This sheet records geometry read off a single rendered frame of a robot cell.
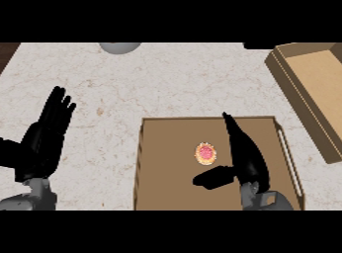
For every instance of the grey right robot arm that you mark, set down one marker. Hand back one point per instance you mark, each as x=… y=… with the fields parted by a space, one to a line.
x=262 y=197

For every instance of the brown wooden tray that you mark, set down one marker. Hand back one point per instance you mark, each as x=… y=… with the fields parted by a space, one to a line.
x=217 y=164

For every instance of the pink frosted cupcake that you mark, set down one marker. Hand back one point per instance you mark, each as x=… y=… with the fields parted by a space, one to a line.
x=204 y=153

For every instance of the grey round bowl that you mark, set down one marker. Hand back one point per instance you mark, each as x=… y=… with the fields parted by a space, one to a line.
x=120 y=47

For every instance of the open cardboard box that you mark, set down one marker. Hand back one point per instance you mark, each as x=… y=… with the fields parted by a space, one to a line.
x=319 y=95

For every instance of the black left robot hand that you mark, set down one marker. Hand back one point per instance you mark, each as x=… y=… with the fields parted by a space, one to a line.
x=41 y=145

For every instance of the black appliance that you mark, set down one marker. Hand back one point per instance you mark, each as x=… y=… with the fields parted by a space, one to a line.
x=259 y=45

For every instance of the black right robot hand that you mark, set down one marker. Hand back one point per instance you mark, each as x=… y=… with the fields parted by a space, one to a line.
x=247 y=154

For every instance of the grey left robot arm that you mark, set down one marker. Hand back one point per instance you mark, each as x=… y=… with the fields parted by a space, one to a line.
x=28 y=197

